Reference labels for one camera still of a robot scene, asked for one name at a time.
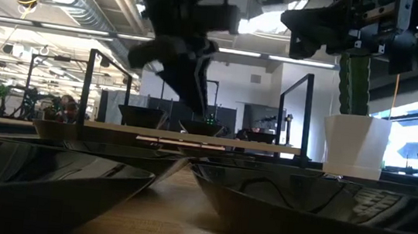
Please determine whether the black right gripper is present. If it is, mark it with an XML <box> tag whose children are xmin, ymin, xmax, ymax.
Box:
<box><xmin>276</xmin><ymin>0</ymin><xmax>418</xmax><ymax>77</ymax></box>

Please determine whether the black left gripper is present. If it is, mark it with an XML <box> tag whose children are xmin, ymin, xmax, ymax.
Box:
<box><xmin>122</xmin><ymin>30</ymin><xmax>221</xmax><ymax>121</ymax></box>

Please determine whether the small black square plate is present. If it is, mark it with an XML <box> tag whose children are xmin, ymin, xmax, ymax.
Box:
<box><xmin>245</xmin><ymin>130</ymin><xmax>279</xmax><ymax>145</ymax></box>

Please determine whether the dark office partition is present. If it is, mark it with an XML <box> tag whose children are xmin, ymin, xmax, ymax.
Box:
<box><xmin>145</xmin><ymin>91</ymin><xmax>239</xmax><ymax>139</ymax></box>

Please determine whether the bright ceiling light panel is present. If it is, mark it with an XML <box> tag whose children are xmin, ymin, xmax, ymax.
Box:
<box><xmin>236</xmin><ymin>3</ymin><xmax>295</xmax><ymax>41</ymax></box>

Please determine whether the green cactus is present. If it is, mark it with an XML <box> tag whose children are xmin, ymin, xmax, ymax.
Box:
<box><xmin>333</xmin><ymin>52</ymin><xmax>375</xmax><ymax>118</ymax></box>

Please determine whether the person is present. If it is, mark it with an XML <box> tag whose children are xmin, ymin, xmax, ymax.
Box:
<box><xmin>56</xmin><ymin>93</ymin><xmax>81</xmax><ymax>124</ymax></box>
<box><xmin>235</xmin><ymin>124</ymin><xmax>271</xmax><ymax>155</ymax></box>

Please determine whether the white faceted plant pot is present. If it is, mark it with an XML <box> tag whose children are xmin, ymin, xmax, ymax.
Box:
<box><xmin>318</xmin><ymin>112</ymin><xmax>392</xmax><ymax>182</ymax></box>

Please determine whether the wooden shelf black metal frame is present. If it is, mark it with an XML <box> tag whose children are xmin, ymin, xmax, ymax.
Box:
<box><xmin>75</xmin><ymin>47</ymin><xmax>320</xmax><ymax>170</ymax></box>

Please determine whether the yellow hanging cable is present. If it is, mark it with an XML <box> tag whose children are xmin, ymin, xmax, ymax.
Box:
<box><xmin>390</xmin><ymin>72</ymin><xmax>401</xmax><ymax>111</ymax></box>

